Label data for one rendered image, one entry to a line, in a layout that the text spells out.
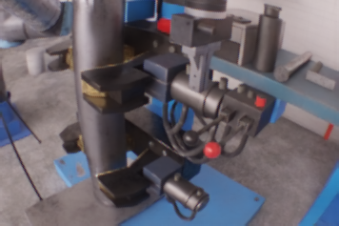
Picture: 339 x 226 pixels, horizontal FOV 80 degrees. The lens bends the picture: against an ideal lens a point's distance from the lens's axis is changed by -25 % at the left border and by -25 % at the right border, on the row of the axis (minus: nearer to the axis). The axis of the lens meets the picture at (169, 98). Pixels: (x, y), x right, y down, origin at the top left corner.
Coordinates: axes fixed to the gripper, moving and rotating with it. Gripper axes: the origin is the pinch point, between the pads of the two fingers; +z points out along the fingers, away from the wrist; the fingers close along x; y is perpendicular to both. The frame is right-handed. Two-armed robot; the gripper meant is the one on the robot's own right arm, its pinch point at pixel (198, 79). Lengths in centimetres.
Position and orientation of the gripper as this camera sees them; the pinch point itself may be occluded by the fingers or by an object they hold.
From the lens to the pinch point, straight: 50.2
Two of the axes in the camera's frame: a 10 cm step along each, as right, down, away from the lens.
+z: -0.6, 8.8, 4.8
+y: 7.2, 3.7, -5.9
